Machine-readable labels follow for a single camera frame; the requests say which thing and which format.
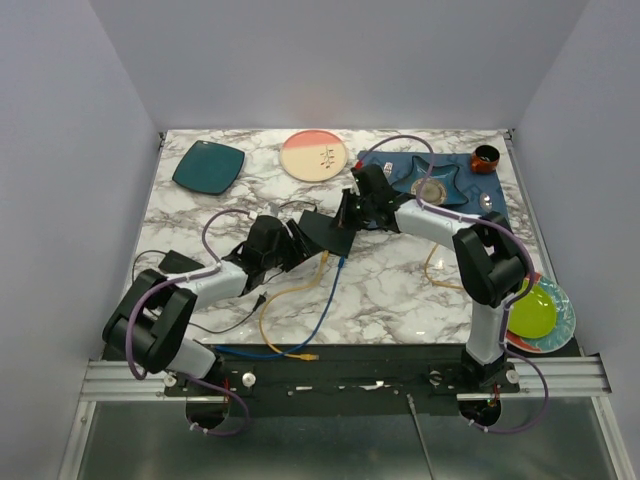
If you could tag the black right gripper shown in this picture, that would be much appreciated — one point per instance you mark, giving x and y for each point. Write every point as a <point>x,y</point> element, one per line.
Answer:
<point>343,208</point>

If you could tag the silver spoon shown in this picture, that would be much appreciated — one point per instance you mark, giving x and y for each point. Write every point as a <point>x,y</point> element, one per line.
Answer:
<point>485,202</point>

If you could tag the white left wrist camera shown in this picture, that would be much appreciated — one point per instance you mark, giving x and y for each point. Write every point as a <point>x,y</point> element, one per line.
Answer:
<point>267,209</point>

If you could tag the light blue patterned plate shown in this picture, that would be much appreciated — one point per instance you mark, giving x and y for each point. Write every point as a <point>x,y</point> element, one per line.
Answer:
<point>565,320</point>

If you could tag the orange-brown mug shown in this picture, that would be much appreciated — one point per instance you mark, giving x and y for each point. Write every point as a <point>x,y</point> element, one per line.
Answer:
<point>484,160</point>

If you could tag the teal square plate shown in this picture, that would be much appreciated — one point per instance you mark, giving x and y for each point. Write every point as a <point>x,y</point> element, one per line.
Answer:
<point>209,168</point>

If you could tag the black network switch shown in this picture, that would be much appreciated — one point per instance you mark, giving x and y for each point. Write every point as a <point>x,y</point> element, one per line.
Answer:
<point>320,230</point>

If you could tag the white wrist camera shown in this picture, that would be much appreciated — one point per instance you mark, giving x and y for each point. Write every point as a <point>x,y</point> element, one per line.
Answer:
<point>355,189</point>
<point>267,209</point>

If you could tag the blue star-shaped dish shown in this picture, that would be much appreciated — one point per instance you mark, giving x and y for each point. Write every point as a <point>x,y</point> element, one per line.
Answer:
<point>440,188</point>

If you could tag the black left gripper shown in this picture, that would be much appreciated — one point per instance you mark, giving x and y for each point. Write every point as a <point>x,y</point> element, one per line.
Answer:
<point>305,249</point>

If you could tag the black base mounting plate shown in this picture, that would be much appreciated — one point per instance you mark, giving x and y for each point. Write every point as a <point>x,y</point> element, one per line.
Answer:
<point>368,380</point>

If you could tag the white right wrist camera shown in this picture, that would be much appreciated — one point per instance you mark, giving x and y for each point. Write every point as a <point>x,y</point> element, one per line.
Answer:
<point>355,189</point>

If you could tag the black power adapter brick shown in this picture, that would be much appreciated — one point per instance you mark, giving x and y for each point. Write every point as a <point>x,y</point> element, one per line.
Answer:
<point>177,263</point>

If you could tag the lime green plate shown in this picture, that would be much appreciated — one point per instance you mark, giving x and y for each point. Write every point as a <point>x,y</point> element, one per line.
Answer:
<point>535,312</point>

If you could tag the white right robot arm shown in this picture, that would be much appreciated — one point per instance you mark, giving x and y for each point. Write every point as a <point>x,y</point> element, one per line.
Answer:
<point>492,261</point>

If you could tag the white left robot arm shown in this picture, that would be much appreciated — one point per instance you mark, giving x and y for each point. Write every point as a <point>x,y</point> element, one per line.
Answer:
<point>149,325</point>

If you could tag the pink and cream round plate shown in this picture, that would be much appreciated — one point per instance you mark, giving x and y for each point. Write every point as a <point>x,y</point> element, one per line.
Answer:
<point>313,155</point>

